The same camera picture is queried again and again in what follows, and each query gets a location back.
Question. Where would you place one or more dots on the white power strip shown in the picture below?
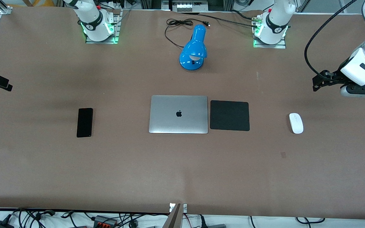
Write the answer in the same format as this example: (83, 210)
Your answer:
(188, 7)

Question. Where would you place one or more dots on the white computer mouse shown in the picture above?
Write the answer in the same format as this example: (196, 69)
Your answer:
(296, 123)

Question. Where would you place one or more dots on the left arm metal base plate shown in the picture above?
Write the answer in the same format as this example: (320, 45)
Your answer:
(280, 45)

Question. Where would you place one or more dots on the black smartphone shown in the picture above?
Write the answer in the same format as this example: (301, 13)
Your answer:
(84, 122)

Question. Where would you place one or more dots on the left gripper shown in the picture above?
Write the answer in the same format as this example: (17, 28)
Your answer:
(336, 76)

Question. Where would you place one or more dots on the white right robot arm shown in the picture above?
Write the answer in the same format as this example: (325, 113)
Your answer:
(90, 19)

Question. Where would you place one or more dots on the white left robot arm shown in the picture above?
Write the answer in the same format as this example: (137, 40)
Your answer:
(276, 25)

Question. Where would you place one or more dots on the silver laptop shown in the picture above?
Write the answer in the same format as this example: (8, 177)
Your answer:
(178, 114)

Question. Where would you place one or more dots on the black power adapter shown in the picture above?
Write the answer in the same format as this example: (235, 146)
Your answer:
(1, 224)

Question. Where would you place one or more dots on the black orange connector box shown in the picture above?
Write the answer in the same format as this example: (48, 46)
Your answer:
(105, 221)

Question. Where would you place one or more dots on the blue desk lamp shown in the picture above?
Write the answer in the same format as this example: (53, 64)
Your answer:
(193, 47)

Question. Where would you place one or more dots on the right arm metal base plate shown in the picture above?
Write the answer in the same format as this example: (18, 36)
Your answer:
(116, 34)

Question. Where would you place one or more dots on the black mouse pad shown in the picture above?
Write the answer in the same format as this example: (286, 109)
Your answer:
(229, 115)

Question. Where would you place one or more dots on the aluminium post with bracket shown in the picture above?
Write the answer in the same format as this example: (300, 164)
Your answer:
(176, 217)

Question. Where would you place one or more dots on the black power plug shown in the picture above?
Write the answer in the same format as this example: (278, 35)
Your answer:
(202, 221)

